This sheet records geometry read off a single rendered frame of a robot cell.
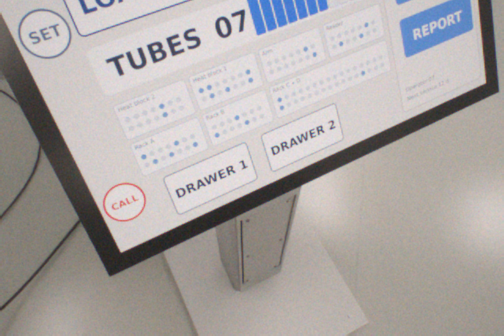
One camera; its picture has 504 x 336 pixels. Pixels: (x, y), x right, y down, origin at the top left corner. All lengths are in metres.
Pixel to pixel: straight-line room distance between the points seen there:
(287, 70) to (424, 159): 1.30
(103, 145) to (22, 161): 1.36
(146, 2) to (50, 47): 0.09
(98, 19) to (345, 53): 0.25
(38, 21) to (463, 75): 0.47
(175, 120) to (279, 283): 1.04
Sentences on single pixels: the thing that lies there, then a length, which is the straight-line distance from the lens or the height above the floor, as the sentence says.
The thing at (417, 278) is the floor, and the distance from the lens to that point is 1.57.
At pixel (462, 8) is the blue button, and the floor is 1.06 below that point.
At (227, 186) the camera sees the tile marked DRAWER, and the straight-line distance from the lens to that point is 0.49.
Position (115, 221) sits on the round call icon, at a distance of 0.48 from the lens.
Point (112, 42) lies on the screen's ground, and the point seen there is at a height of 1.13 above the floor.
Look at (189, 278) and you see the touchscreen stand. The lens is 1.46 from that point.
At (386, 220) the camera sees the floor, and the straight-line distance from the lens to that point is 1.60.
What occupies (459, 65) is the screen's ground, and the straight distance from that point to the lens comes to 0.62.
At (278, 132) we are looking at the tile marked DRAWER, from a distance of 0.50.
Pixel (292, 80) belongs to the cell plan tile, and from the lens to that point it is 0.49.
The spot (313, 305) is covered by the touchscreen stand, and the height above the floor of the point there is 0.04.
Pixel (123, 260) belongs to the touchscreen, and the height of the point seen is 0.97.
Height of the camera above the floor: 1.44
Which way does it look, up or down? 60 degrees down
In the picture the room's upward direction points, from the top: 1 degrees clockwise
